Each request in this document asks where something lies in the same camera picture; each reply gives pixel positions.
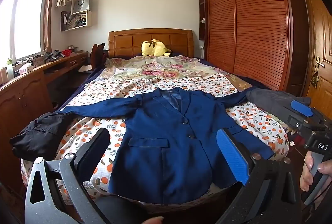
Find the wooden door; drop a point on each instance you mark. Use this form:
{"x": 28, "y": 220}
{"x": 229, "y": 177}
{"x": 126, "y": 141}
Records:
{"x": 321, "y": 40}

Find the pale paper sheet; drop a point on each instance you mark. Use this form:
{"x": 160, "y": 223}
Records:
{"x": 85, "y": 69}

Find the orange print bed sheet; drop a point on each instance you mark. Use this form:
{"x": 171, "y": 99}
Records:
{"x": 103, "y": 89}

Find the wooden slatted wardrobe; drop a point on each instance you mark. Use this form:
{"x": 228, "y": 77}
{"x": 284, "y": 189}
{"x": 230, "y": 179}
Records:
{"x": 259, "y": 32}

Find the green capped bottle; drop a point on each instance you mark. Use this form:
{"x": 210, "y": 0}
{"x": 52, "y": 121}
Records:
{"x": 9, "y": 70}

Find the red basket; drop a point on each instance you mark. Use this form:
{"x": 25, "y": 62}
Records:
{"x": 67, "y": 52}

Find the yellow plush toy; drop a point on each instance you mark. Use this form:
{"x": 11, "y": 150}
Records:
{"x": 153, "y": 49}

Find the dark grey garment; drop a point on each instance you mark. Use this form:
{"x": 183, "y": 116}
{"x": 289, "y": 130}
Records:
{"x": 269, "y": 99}

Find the long wooden desk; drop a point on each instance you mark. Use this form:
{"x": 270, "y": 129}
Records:
{"x": 23, "y": 99}

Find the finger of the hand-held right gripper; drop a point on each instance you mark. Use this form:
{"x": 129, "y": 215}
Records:
{"x": 300, "y": 108}
{"x": 298, "y": 123}

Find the wooden chair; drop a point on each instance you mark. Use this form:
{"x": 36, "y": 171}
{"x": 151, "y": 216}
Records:
{"x": 95, "y": 54}

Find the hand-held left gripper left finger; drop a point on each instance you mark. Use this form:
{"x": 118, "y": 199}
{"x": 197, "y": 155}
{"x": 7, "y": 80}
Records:
{"x": 94, "y": 151}

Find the pink floral bed sheet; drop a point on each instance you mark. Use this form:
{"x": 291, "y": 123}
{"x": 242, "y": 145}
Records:
{"x": 155, "y": 68}

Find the black desk gadget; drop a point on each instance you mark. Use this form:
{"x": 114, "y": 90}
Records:
{"x": 51, "y": 56}

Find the person's right hand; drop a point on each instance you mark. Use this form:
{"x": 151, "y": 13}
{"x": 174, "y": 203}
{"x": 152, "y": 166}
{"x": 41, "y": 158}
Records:
{"x": 307, "y": 174}

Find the leaning magazines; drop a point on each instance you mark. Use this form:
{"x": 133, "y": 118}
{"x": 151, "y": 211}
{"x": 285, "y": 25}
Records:
{"x": 77, "y": 20}

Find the white paper bag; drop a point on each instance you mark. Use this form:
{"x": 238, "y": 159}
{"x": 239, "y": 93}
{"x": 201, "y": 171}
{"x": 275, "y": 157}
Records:
{"x": 80, "y": 5}

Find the wooden bed headboard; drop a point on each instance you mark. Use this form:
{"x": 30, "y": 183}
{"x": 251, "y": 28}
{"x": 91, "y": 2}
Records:
{"x": 124, "y": 42}

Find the dark niche shelf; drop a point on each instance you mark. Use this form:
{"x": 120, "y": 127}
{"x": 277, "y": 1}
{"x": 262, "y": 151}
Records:
{"x": 202, "y": 6}

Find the brown patterned blanket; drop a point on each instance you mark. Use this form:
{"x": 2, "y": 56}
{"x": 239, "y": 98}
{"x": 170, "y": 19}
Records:
{"x": 242, "y": 82}

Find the tissue box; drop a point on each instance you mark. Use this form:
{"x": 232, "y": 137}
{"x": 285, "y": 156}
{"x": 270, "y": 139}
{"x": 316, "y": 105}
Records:
{"x": 26, "y": 68}

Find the blue suit jacket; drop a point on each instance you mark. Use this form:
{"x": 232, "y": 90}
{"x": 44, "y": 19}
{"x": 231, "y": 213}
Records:
{"x": 160, "y": 120}

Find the black garment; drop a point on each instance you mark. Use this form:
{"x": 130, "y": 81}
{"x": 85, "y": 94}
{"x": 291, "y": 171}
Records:
{"x": 39, "y": 133}

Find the white wall shelf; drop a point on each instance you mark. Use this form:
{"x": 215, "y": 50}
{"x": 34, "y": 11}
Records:
{"x": 89, "y": 18}

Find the black binders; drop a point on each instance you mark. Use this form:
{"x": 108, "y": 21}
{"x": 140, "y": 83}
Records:
{"x": 64, "y": 21}

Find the window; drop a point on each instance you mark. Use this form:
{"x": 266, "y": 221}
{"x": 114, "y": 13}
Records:
{"x": 28, "y": 19}

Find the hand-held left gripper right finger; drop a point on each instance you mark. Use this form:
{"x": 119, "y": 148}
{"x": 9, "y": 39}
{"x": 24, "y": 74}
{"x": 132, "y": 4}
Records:
{"x": 230, "y": 154}

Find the person's left hand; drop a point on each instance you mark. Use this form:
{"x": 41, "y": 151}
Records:
{"x": 154, "y": 221}

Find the hanging door ornament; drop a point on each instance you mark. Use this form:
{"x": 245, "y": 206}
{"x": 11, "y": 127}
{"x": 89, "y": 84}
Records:
{"x": 314, "y": 80}

